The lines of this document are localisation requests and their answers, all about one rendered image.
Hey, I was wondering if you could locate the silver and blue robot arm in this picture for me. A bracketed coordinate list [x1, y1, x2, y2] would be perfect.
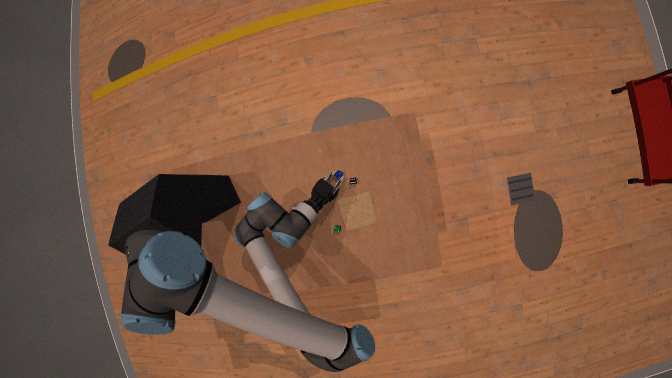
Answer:
[120, 192, 375, 372]

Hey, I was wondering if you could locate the tan mat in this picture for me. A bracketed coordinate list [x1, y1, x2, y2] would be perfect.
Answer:
[337, 191, 378, 231]

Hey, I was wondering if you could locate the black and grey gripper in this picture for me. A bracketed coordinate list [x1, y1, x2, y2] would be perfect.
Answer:
[303, 170, 344, 214]

